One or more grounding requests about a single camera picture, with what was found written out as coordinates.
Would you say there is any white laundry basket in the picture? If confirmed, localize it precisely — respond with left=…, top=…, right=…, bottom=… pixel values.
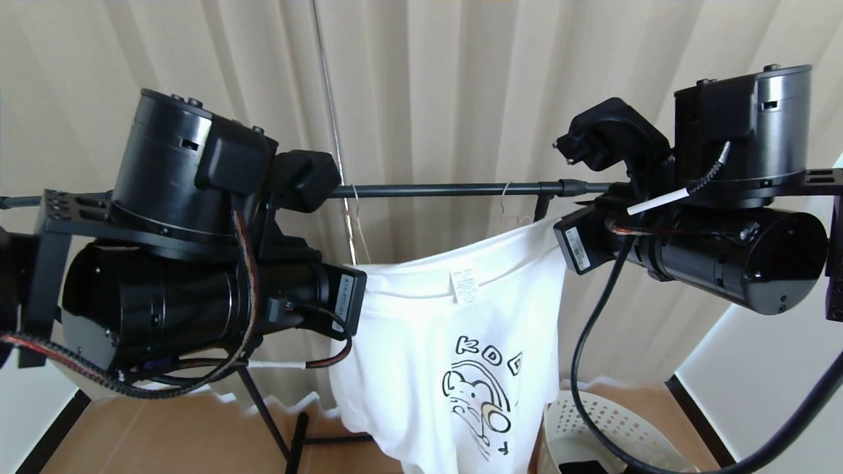
left=537, top=390, right=699, bottom=474

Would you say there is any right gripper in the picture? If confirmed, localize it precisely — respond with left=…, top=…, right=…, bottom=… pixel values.
left=555, top=197, right=829, bottom=315

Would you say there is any pink clothes hanger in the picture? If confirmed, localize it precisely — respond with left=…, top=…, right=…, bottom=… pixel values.
left=497, top=182, right=534, bottom=229
left=339, top=184, right=374, bottom=265

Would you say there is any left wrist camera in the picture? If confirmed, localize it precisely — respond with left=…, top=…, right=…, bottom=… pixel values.
left=260, top=150, right=343, bottom=264

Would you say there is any black clothes rack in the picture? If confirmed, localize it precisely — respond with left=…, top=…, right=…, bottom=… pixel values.
left=0, top=179, right=613, bottom=474

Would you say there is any white printed t-shirt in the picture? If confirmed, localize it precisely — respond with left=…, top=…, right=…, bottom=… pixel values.
left=327, top=217, right=570, bottom=474

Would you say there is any beige curtain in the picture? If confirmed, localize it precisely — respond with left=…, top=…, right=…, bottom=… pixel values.
left=0, top=0, right=843, bottom=412

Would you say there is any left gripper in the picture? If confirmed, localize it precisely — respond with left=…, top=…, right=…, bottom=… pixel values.
left=63, top=240, right=367, bottom=379

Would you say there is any black cable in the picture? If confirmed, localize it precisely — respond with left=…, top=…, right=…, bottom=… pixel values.
left=570, top=234, right=843, bottom=474

